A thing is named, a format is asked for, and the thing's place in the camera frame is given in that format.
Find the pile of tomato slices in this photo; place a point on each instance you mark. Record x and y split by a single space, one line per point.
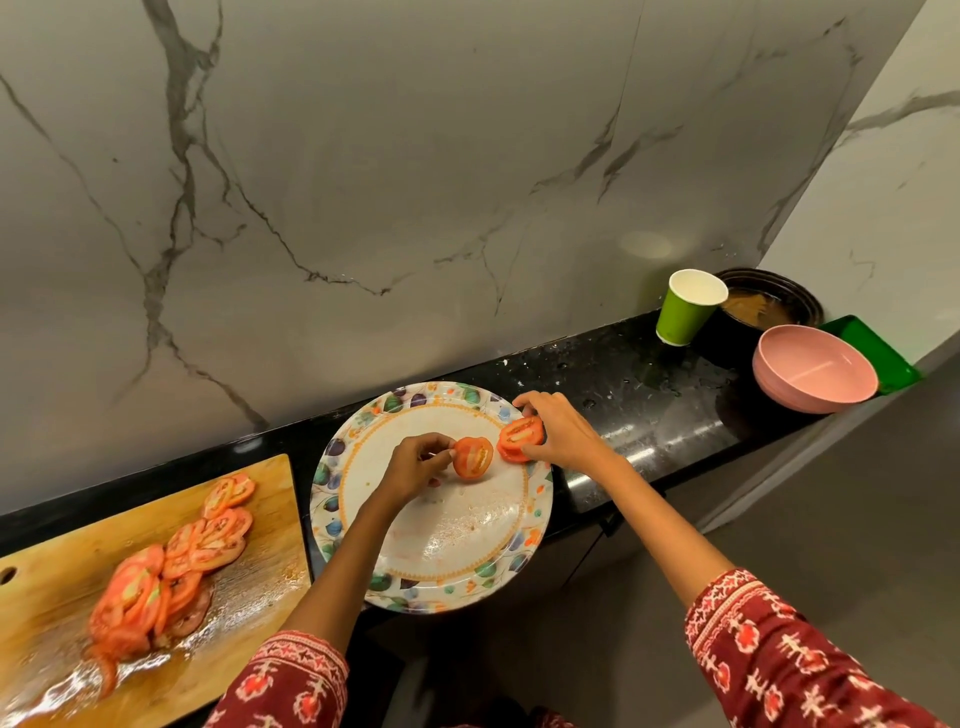
135 592

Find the red patterned sleeve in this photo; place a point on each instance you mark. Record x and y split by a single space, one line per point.
285 682
780 660

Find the brown lower cabinet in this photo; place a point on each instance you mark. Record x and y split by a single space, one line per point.
540 577

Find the person's left forearm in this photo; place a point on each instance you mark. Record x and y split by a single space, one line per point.
337 577

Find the dark cooking pot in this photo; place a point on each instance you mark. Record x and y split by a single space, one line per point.
780 285

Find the red patterned left sleeve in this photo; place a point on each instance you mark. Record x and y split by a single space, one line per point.
285 682

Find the green plastic tray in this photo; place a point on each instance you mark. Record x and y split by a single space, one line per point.
885 360

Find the person's right forearm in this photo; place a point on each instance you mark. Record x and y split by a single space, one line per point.
660 532

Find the person's right hand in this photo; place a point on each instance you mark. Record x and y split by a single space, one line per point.
570 439

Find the wooden cutting board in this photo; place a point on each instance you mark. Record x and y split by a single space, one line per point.
45 540

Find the person's left hand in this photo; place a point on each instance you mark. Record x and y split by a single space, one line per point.
409 472

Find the red patterned tunic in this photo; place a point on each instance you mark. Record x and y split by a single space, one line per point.
551 720

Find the red patterned right sleeve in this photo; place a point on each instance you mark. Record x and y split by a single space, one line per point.
780 660

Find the floral rimmed plate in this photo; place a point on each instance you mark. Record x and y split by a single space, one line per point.
450 540

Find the green paper cup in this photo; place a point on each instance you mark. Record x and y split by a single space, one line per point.
682 319

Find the pink bowl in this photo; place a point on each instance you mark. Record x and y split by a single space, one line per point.
814 367

